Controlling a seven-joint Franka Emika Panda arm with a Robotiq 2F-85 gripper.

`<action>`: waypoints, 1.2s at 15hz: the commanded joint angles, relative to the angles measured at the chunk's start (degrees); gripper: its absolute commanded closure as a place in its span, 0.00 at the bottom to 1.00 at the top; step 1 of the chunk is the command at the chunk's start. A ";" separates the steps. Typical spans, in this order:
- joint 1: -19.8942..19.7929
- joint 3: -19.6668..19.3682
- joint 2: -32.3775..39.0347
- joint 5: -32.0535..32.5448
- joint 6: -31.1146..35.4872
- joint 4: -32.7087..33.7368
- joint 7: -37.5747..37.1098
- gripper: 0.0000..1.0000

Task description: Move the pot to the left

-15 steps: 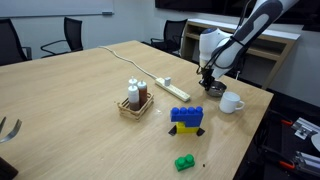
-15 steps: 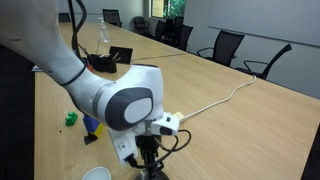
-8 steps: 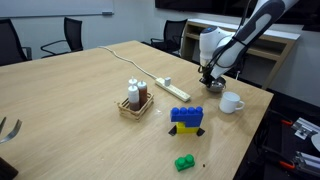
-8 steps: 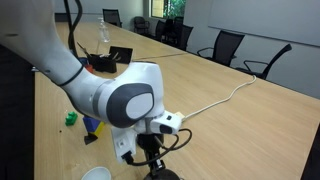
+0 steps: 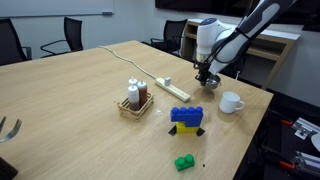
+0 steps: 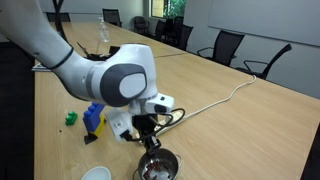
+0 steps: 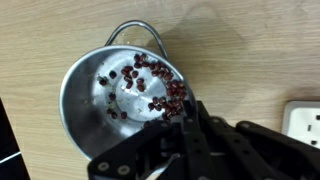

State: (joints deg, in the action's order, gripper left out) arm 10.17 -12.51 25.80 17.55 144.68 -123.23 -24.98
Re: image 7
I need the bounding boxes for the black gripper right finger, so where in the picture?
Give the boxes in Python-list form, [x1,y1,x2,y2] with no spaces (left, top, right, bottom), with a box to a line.
[196,99,320,180]

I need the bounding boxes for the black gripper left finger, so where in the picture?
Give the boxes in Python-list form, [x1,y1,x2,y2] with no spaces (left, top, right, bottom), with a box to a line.
[87,100,215,180]

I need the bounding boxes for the stainless steel pot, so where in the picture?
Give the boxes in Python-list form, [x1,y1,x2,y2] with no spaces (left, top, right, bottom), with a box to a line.
[58,19,198,161]

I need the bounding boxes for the white power strip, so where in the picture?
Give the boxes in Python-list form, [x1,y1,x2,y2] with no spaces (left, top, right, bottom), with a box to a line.
[281,100,320,150]

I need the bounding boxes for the red beans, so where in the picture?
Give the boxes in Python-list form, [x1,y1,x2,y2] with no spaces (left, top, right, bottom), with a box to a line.
[97,52,189,130]

